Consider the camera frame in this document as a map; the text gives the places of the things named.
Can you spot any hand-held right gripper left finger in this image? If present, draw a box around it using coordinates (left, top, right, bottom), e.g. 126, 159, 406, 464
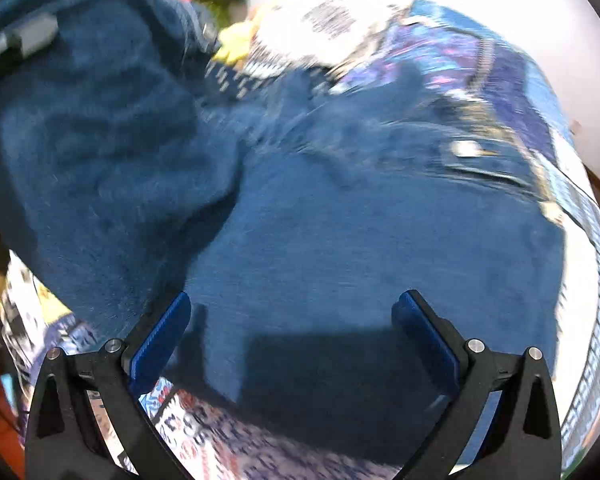
25, 290, 193, 480

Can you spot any yellow printed blanket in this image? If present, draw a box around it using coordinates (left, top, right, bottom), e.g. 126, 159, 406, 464
215, 5, 267, 69

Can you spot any blue patchwork bedspread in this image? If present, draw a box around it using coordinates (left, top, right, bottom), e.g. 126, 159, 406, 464
325, 0, 600, 466

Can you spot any dark polka dot cloth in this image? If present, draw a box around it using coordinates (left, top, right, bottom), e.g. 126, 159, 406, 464
205, 57, 281, 106

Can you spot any blue denim jacket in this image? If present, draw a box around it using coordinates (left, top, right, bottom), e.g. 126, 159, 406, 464
0, 0, 576, 456

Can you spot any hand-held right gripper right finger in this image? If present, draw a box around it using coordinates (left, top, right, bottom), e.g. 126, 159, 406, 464
391, 289, 563, 480

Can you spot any blue white patterned sheet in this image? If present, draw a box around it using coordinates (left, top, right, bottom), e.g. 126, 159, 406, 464
0, 255, 406, 480

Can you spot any white printed garment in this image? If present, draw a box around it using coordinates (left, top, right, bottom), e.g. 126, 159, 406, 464
252, 0, 411, 81

